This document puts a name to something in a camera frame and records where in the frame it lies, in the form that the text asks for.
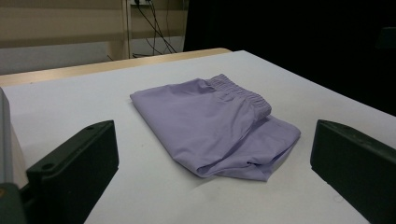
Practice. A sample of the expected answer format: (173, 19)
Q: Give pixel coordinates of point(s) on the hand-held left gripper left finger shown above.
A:
(74, 168)

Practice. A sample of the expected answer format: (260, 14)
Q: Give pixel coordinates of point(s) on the purple shorts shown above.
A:
(205, 124)

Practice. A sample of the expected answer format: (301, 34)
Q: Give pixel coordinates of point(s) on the black curtain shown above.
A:
(280, 37)

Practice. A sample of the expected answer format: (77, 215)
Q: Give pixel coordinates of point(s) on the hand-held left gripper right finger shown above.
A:
(358, 165)

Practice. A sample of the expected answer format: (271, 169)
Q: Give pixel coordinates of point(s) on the white box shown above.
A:
(9, 149)

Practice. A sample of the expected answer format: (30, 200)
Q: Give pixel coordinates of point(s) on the beige shelf frame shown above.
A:
(62, 21)

